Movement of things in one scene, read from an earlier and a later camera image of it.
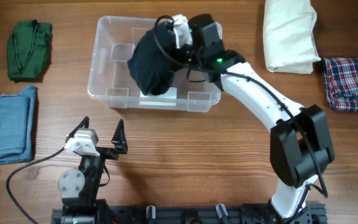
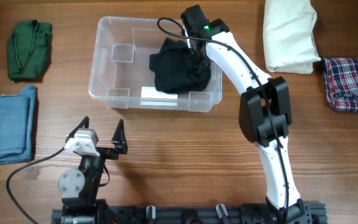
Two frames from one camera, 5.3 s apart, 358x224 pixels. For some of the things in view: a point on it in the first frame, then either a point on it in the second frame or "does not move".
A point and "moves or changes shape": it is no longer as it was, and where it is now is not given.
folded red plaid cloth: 351,84 does not move
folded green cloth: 28,49 does not move
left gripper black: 120,144 does not move
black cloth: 153,61 moves or changes shape
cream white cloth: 289,43 does not move
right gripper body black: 186,55 -> 197,58
